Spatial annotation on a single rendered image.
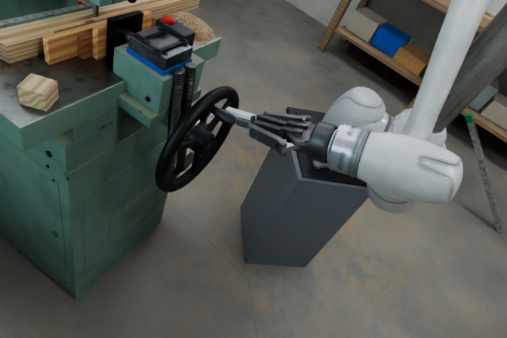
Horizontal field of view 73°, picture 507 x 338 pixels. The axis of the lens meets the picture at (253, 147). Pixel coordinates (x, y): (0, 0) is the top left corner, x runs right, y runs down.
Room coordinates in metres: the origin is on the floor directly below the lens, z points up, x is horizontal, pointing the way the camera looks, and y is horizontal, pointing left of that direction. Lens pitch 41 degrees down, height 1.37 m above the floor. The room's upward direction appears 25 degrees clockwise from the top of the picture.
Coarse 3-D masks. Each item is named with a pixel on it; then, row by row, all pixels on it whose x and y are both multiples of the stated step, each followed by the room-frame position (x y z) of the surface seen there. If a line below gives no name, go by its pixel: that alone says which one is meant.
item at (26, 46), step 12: (168, 0) 0.91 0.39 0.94; (180, 0) 0.95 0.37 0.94; (192, 0) 1.00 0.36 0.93; (120, 12) 0.74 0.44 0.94; (156, 12) 0.85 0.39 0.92; (168, 12) 0.90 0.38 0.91; (24, 36) 0.51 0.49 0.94; (36, 36) 0.52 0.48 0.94; (0, 48) 0.46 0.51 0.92; (12, 48) 0.47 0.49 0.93; (24, 48) 0.49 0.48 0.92; (36, 48) 0.52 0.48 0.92; (12, 60) 0.47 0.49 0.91
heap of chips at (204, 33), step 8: (176, 16) 0.87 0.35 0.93; (184, 16) 0.88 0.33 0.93; (192, 16) 0.89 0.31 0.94; (184, 24) 0.85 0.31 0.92; (192, 24) 0.86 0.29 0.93; (200, 24) 0.87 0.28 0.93; (200, 32) 0.85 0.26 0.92; (208, 32) 0.88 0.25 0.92; (200, 40) 0.84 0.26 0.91; (208, 40) 0.87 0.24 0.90
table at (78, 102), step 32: (0, 64) 0.45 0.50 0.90; (32, 64) 0.49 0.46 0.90; (64, 64) 0.53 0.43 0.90; (96, 64) 0.57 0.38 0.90; (0, 96) 0.38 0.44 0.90; (64, 96) 0.44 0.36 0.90; (96, 96) 0.49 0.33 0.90; (128, 96) 0.55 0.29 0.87; (0, 128) 0.35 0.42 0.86; (32, 128) 0.36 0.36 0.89; (64, 128) 0.41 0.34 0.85
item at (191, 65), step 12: (180, 72) 0.57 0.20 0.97; (192, 72) 0.61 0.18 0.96; (180, 84) 0.57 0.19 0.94; (192, 84) 0.61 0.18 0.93; (180, 96) 0.57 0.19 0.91; (192, 96) 0.62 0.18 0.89; (180, 108) 0.58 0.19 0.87; (168, 120) 0.58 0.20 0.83; (168, 132) 0.57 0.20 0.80; (180, 156) 0.62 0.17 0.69; (192, 156) 0.74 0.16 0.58; (180, 168) 0.63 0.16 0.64
